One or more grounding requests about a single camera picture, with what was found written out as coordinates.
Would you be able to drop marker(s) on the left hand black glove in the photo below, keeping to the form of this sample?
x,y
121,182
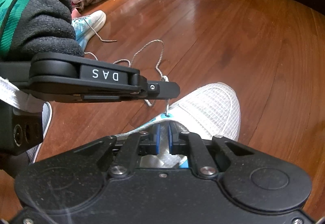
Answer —
x,y
35,26

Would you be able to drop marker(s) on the white blue sneaker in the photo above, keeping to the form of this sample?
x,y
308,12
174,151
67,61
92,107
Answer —
x,y
87,26
211,110

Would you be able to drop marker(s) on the grey white shoelace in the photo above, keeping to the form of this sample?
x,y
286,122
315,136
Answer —
x,y
149,61

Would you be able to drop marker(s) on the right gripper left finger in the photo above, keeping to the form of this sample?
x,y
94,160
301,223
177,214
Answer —
x,y
117,156

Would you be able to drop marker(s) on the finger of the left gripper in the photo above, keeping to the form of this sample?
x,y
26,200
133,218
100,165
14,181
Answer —
x,y
158,90

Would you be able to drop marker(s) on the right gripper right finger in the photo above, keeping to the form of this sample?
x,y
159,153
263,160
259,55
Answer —
x,y
206,158

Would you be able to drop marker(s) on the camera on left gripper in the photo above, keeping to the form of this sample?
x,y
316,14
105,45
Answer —
x,y
20,131

